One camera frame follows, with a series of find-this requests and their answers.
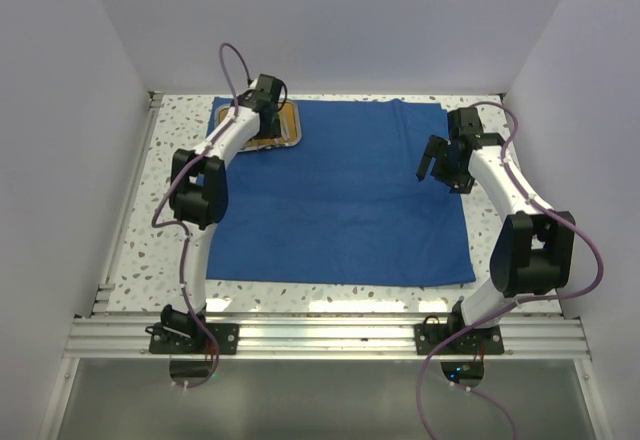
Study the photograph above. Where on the aluminium front rail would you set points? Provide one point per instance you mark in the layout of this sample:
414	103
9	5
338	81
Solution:
323	336

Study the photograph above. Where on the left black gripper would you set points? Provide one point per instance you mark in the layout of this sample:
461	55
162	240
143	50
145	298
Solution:
274	130

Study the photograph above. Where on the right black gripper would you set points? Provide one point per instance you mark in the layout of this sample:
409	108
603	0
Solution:
461	183

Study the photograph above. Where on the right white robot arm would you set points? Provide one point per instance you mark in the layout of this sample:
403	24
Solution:
533	252

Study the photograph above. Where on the aluminium rail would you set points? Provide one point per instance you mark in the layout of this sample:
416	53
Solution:
105	284
323	336

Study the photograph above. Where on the steel instrument tray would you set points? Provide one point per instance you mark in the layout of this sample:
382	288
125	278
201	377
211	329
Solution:
290	133

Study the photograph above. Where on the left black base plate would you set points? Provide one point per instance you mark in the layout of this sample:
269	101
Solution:
222	338

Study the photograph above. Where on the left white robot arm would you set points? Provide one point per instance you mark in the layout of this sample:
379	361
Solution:
198	196

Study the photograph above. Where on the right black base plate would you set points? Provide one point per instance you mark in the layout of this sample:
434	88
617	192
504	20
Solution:
433	330

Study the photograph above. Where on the blue surgical cloth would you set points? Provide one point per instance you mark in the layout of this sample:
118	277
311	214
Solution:
344	205

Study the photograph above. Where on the aluminium left side rail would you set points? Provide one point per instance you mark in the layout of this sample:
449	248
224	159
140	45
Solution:
105	284

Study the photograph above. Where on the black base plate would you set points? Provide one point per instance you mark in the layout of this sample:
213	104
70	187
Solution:
433	330
222	338

